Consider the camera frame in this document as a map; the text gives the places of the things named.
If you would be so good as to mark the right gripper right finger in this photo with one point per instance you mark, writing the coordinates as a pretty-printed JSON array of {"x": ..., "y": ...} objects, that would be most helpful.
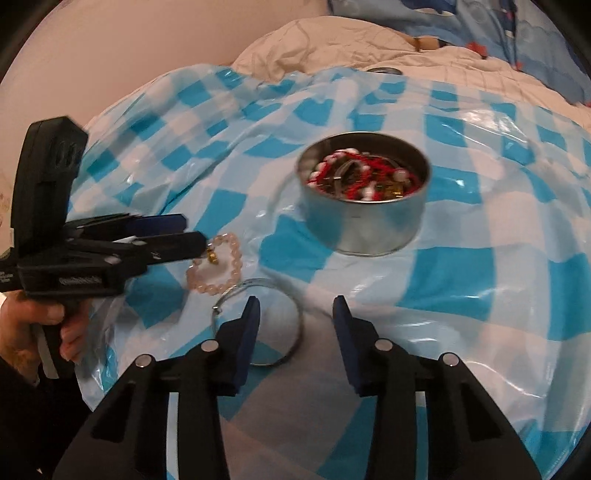
[{"x": 342, "y": 320}]

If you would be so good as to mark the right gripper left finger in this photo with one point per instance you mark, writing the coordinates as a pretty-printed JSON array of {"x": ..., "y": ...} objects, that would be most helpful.
[{"x": 248, "y": 326}]

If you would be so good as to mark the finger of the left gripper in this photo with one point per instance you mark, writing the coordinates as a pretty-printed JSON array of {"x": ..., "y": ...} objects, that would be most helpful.
[
  {"x": 122, "y": 225},
  {"x": 150, "y": 250}
]

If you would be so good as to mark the silver bangle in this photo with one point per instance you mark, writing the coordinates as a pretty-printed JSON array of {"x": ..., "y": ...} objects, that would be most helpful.
[{"x": 281, "y": 326}]

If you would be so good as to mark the person's left hand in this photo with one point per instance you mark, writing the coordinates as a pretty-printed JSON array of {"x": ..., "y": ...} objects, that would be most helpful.
[{"x": 20, "y": 315}]

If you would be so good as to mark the round silver metal tin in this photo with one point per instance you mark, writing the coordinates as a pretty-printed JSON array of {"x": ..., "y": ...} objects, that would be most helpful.
[{"x": 363, "y": 193}]

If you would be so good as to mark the blue white checkered plastic sheet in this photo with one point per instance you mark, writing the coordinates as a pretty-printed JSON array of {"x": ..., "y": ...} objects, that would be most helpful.
[{"x": 499, "y": 272}]

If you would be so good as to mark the silver tin lid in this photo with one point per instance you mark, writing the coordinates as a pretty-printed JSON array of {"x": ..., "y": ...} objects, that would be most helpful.
[{"x": 386, "y": 71}]

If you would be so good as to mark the cream white quilt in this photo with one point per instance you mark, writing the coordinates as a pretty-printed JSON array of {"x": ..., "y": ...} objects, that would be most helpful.
[{"x": 311, "y": 45}]

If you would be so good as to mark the brown pillow corner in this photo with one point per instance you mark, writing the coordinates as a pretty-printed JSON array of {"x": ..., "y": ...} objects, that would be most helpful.
[{"x": 426, "y": 43}]

